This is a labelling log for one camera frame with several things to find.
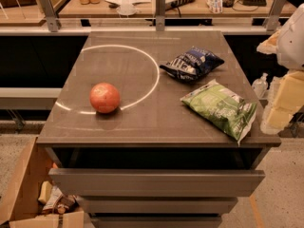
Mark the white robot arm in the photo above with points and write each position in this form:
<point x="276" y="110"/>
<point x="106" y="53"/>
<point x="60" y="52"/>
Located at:
<point x="290" y="41"/>

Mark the blue chip bag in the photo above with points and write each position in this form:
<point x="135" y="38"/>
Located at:
<point x="192" y="64"/>

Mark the green chip bag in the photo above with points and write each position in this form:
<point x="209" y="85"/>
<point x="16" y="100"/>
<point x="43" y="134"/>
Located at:
<point x="223" y="108"/>

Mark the orange round fruit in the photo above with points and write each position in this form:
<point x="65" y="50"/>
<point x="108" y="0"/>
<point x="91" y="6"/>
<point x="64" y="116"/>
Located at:
<point x="104" y="97"/>

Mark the grey drawer cabinet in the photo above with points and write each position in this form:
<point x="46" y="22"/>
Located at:
<point x="151" y="129"/>

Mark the white cup with saucer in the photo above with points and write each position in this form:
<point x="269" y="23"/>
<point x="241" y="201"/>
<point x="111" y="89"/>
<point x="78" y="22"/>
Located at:
<point x="126" y="8"/>

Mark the clear plastic bottle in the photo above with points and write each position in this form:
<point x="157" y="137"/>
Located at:
<point x="260" y="85"/>

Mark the top grey drawer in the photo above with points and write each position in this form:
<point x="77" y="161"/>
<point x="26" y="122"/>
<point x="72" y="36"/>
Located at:
<point x="157" y="183"/>

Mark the grey drawer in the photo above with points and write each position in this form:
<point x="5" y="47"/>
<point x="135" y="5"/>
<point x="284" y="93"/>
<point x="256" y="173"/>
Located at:
<point x="157" y="183"/>
<point x="120" y="205"/>
<point x="156" y="222"/>

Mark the middle grey drawer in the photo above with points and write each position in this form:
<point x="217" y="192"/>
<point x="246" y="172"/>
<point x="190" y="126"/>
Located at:
<point x="120" y="205"/>

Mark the grey power strip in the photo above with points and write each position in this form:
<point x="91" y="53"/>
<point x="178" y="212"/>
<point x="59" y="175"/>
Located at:
<point x="172" y="4"/>

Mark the white patterned mug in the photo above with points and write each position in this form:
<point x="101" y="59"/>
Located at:
<point x="215" y="6"/>

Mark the bottom grey drawer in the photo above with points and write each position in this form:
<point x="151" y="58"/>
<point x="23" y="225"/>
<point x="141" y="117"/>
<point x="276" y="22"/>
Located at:
<point x="156" y="222"/>

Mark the yellow foam blocks in plastic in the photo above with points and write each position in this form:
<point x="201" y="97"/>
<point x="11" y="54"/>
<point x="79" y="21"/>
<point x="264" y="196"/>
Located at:
<point x="285" y="98"/>

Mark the snack packets in box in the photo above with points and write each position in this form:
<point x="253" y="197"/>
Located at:
<point x="54" y="201"/>

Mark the brown cardboard box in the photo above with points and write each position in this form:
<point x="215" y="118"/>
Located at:
<point x="19" y="207"/>

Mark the middle metal bracket post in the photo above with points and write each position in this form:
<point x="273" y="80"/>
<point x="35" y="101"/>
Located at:
<point x="160" y="15"/>

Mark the metal bracket post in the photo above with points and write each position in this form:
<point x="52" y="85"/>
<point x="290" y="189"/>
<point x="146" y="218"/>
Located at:
<point x="271" y="21"/>
<point x="53" y="24"/>
<point x="160" y="15"/>

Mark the left metal bracket post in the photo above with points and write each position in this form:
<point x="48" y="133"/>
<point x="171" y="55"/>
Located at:
<point x="53" y="24"/>

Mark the right metal bracket post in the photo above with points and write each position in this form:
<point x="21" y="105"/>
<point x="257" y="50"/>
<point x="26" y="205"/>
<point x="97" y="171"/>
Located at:
<point x="271" y="21"/>

